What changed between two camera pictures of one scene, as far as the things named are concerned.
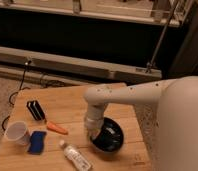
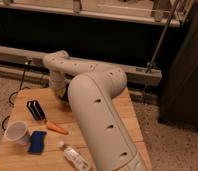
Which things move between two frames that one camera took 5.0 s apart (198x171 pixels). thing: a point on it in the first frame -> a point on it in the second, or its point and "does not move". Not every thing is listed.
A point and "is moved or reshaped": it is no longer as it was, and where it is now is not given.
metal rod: x=150 y=65 does not move
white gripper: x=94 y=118 -> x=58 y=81
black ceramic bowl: x=110 y=137 is moved or reshaped
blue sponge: x=37 y=140 does not move
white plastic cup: x=17 y=131 does not move
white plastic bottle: x=75 y=156 does not move
